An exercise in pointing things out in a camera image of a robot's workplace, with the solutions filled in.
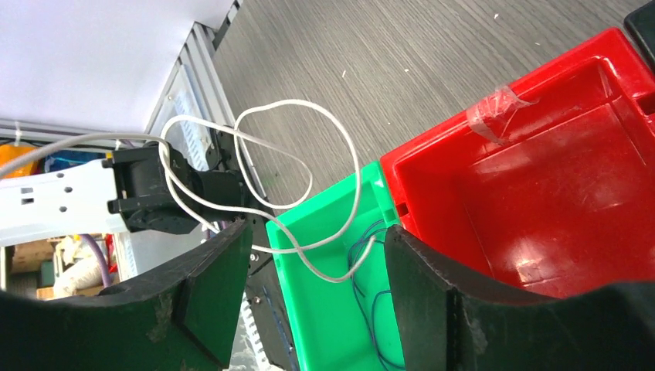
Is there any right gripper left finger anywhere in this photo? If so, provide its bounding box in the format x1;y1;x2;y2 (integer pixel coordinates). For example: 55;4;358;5
1;220;253;370

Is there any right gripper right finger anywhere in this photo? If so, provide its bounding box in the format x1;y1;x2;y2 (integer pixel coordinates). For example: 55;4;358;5
384;225;654;370

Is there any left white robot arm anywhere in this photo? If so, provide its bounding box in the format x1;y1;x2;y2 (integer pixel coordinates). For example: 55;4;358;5
1;142;253;247

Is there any green plastic bin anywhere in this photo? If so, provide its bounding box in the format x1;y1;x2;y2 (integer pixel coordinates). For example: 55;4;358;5
266;162;405;370

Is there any red plastic bin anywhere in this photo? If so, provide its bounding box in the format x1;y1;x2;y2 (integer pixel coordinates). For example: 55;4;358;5
381;28;654;298

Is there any black plastic bin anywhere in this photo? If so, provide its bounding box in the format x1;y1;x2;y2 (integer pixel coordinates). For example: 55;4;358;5
623;0;654;69

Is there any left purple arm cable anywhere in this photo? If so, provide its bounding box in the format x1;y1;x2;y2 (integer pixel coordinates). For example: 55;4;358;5
76;233;114;291

